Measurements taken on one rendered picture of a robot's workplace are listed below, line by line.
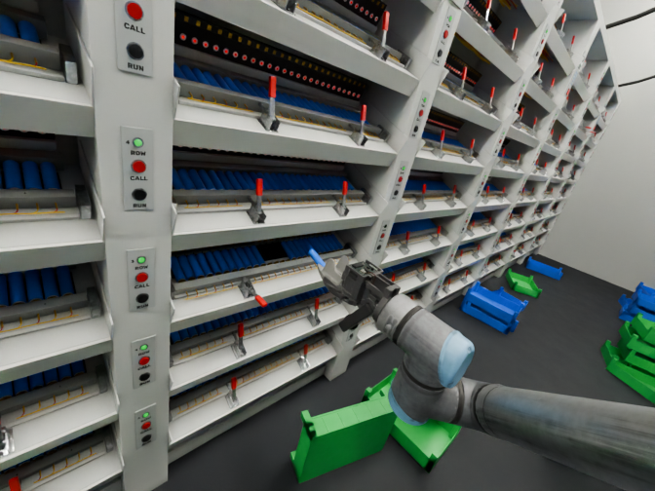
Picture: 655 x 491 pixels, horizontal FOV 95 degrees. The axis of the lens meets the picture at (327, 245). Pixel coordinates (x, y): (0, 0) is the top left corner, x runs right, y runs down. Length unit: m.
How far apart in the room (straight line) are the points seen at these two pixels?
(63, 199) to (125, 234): 0.10
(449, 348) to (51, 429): 0.73
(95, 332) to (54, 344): 0.05
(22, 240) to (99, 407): 0.38
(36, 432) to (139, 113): 0.59
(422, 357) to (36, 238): 0.61
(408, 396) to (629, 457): 0.32
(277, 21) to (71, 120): 0.34
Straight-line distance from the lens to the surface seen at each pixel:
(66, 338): 0.68
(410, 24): 1.01
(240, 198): 0.69
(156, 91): 0.53
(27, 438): 0.81
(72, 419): 0.81
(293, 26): 0.64
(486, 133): 1.58
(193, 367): 0.85
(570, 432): 0.50
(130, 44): 0.52
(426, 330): 0.58
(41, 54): 0.57
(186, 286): 0.71
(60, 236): 0.58
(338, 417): 0.98
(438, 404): 0.67
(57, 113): 0.52
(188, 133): 0.56
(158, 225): 0.57
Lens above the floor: 0.96
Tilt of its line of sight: 23 degrees down
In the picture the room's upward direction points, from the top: 13 degrees clockwise
